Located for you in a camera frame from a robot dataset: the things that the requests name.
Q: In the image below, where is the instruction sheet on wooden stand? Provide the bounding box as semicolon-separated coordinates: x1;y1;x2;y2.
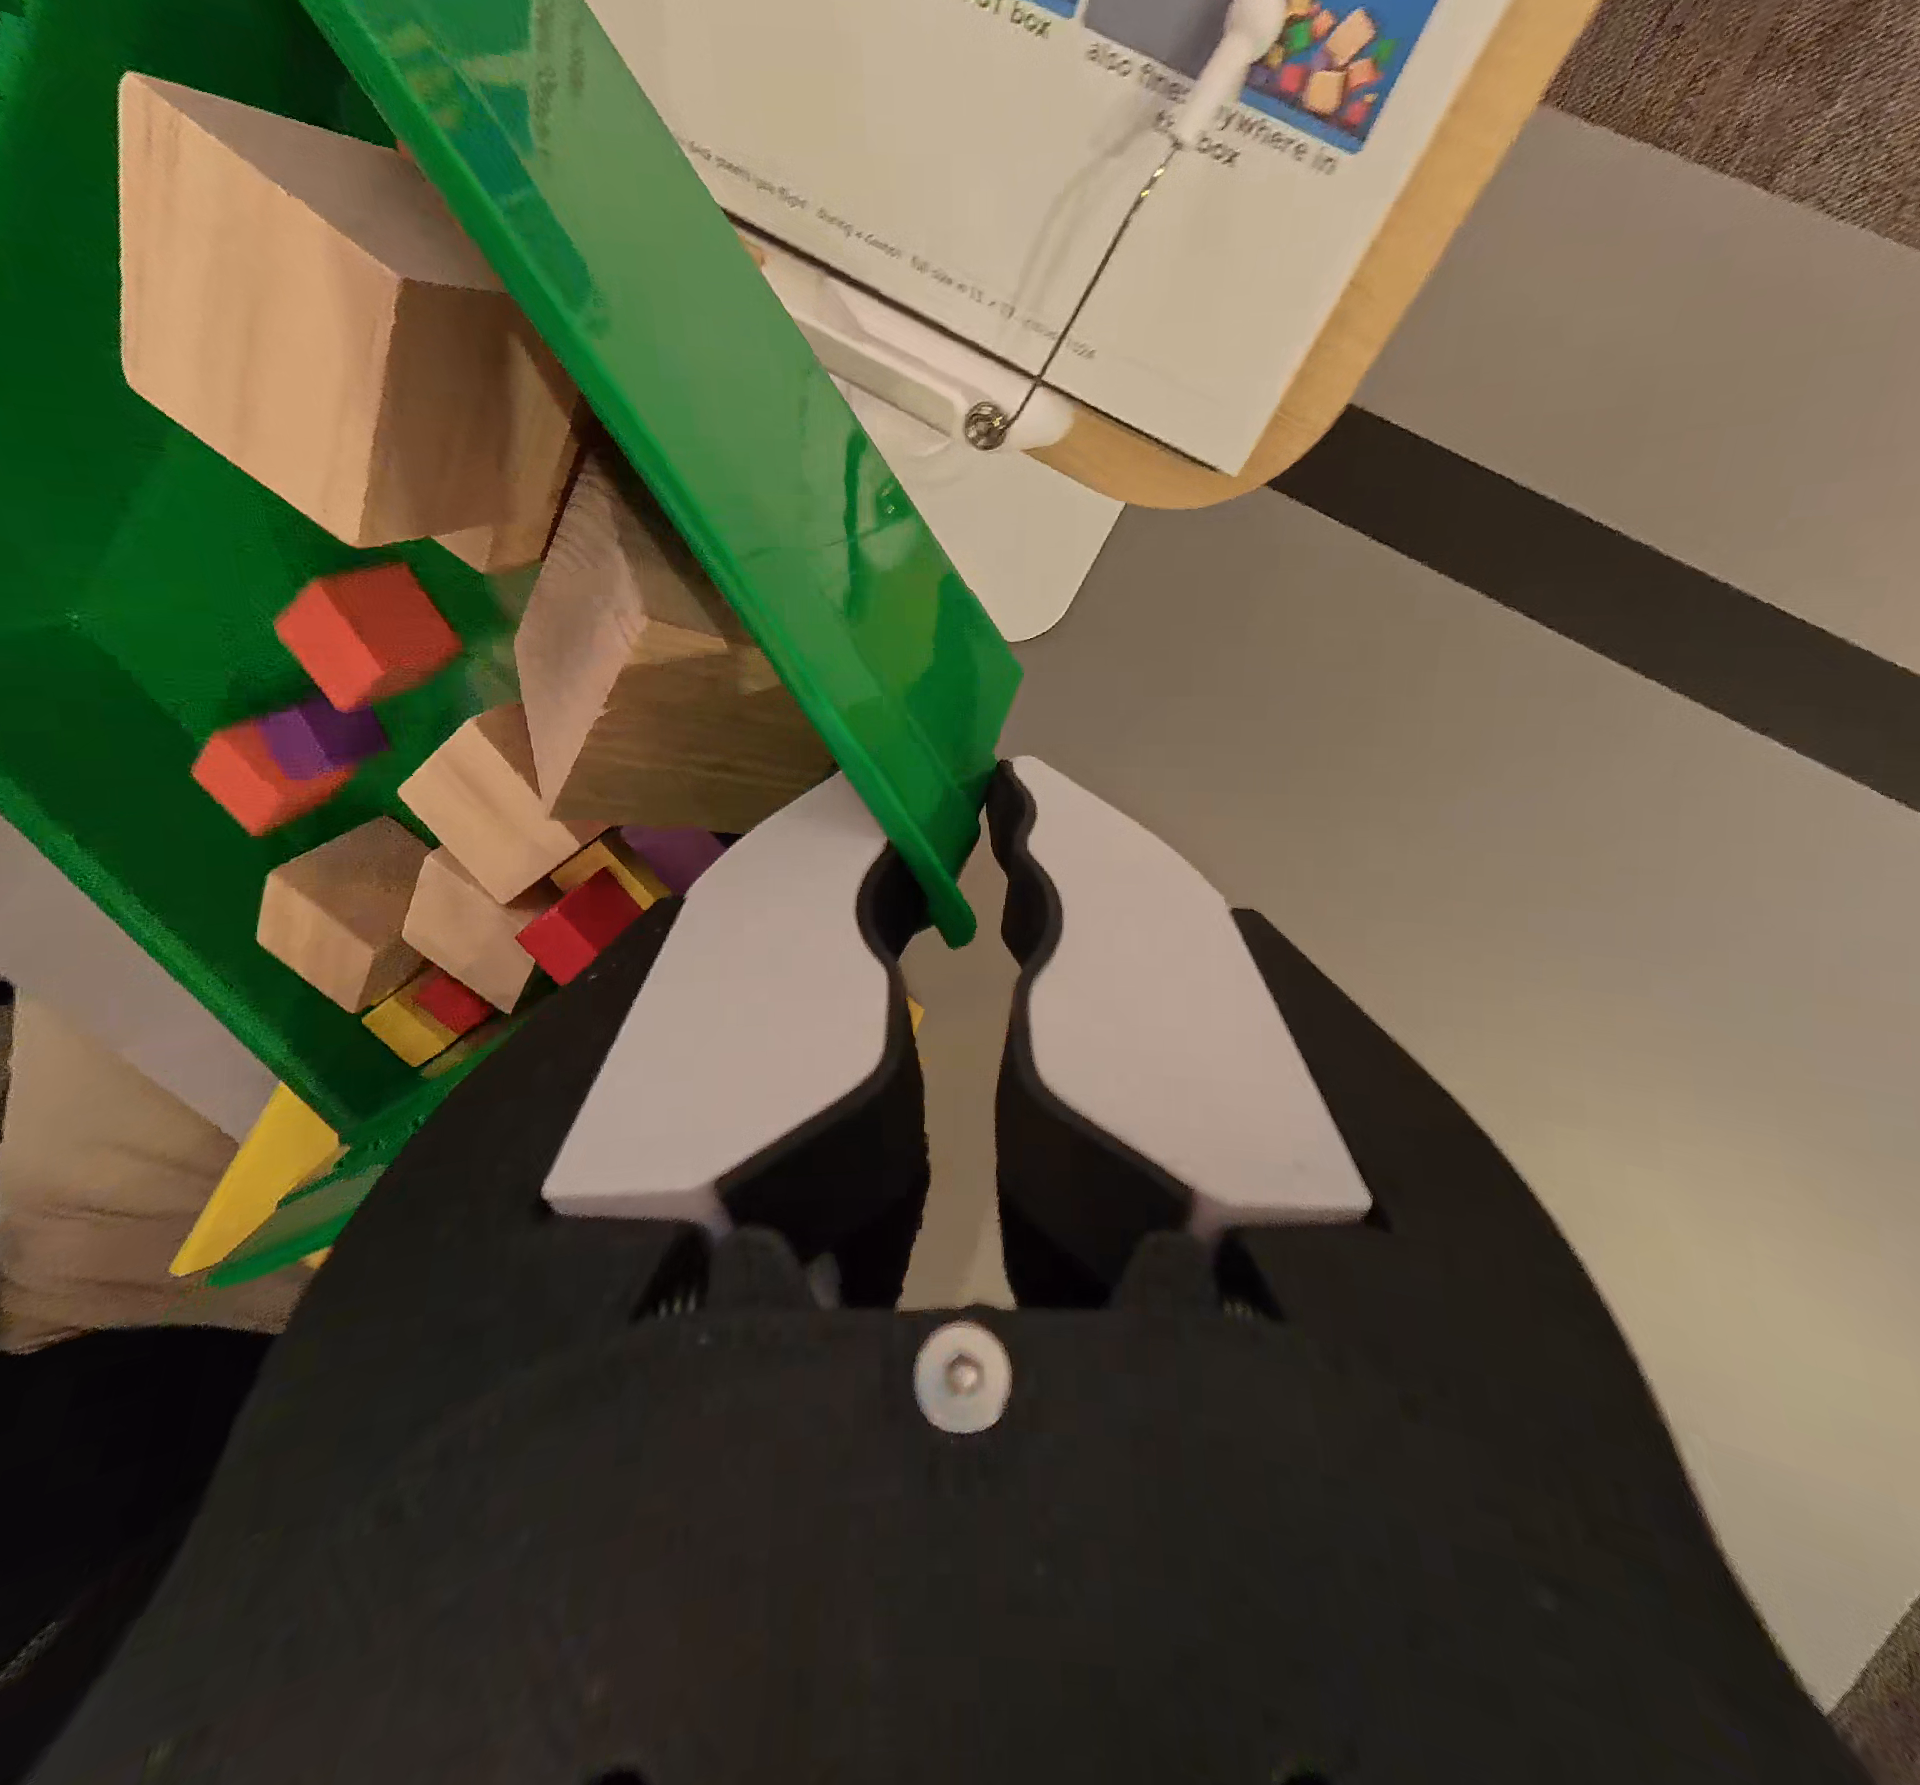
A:
729;0;1690;643

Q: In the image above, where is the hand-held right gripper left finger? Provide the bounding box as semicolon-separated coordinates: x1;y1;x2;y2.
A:
541;771;929;1310

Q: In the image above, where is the yellow plastic box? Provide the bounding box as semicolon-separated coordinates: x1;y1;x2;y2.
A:
170;1084;344;1279

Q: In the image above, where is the green plastic box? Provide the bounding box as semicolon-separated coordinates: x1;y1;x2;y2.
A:
0;0;1027;1290

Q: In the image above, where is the pile of coloured wooden cubes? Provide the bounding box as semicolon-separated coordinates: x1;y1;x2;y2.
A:
118;73;836;1073

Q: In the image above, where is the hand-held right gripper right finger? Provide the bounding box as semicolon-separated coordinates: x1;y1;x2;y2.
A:
983;753;1375;1314

